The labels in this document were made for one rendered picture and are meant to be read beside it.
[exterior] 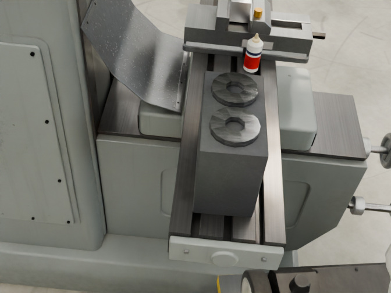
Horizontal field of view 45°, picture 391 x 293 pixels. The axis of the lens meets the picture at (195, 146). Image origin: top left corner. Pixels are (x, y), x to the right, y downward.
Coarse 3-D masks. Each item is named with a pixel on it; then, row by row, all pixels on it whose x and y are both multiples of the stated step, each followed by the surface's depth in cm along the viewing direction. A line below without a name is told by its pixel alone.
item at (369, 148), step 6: (366, 138) 150; (384, 138) 154; (390, 138) 149; (366, 144) 148; (384, 144) 155; (390, 144) 149; (366, 150) 148; (372, 150) 151; (378, 150) 151; (384, 150) 151; (390, 150) 150; (384, 156) 154; (390, 156) 147; (384, 162) 153; (390, 162) 148; (390, 168) 150
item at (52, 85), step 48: (0, 0) 100; (48, 0) 100; (0, 48) 108; (48, 48) 108; (0, 96) 118; (48, 96) 117; (96, 96) 131; (0, 144) 131; (48, 144) 130; (96, 144) 138; (0, 192) 147; (48, 192) 146; (96, 192) 151; (0, 240) 168; (48, 240) 166; (96, 240) 166
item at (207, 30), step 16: (224, 0) 129; (192, 16) 130; (208, 16) 130; (224, 16) 123; (272, 16) 132; (288, 16) 133; (304, 16) 133; (192, 32) 127; (208, 32) 127; (224, 32) 127; (240, 32) 126; (272, 32) 127; (288, 32) 128; (304, 32) 128; (192, 48) 130; (208, 48) 129; (224, 48) 130; (240, 48) 130; (272, 48) 129; (288, 48) 129; (304, 48) 128
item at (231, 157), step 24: (216, 72) 95; (216, 96) 89; (240, 96) 89; (264, 96) 92; (216, 120) 84; (240, 120) 85; (264, 120) 87; (216, 144) 82; (240, 144) 81; (264, 144) 83; (216, 168) 84; (240, 168) 83; (264, 168) 83; (216, 192) 89; (240, 192) 89; (240, 216) 95
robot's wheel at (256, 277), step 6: (246, 270) 128; (252, 270) 127; (258, 270) 127; (246, 276) 127; (252, 276) 123; (258, 276) 123; (264, 276) 123; (246, 282) 130; (252, 282) 121; (258, 282) 121; (264, 282) 121; (246, 288) 132; (252, 288) 121; (258, 288) 120; (264, 288) 120; (270, 288) 120
